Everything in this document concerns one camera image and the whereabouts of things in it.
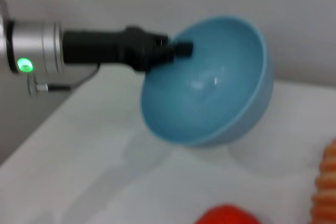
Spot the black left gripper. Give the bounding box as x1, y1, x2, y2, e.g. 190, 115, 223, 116
62, 25, 195, 74

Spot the blue plastic bowl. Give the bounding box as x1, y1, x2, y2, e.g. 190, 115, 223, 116
140, 15, 275, 148

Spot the orange plush toy fruit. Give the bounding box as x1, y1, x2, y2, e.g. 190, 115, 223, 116
194, 204, 264, 224

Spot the orange striped bread roll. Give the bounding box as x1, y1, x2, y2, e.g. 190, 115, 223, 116
310, 138, 336, 221

